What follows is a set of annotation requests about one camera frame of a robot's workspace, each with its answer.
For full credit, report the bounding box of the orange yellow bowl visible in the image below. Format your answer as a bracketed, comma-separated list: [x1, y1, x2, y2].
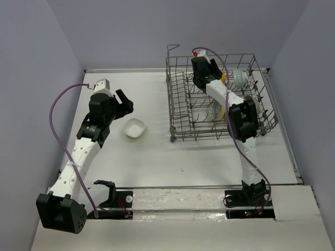
[220, 71, 227, 86]

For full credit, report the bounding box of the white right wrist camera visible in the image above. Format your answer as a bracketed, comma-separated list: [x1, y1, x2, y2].
[193, 50, 210, 64]

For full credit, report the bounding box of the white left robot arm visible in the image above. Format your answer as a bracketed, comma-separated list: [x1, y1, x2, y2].
[36, 88, 133, 234]

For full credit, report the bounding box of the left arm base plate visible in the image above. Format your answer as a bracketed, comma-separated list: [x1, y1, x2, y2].
[87, 190, 133, 220]

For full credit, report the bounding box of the brown patterned bowl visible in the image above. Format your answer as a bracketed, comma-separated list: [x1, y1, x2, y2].
[244, 95, 261, 113]

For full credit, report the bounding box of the teal green bowl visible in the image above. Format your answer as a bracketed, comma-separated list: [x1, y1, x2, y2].
[233, 69, 248, 88]

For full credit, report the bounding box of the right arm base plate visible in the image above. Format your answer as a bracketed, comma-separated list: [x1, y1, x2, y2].
[222, 189, 275, 219]

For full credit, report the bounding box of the blue yellow patterned bowl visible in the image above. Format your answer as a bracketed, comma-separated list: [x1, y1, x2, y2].
[209, 101, 226, 121]

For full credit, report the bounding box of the white square bowl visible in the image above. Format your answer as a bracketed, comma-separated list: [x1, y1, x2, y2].
[122, 118, 146, 139]

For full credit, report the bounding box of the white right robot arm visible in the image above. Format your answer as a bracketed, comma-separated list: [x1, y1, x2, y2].
[191, 55, 271, 207]

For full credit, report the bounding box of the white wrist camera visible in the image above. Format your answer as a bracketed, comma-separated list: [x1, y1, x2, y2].
[88, 78, 112, 97]
[193, 50, 210, 64]

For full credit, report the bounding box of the grey wire dish rack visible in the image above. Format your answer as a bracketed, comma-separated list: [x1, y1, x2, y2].
[165, 44, 279, 142]

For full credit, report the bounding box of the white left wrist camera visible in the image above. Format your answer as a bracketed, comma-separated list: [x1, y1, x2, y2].
[88, 78, 112, 97]

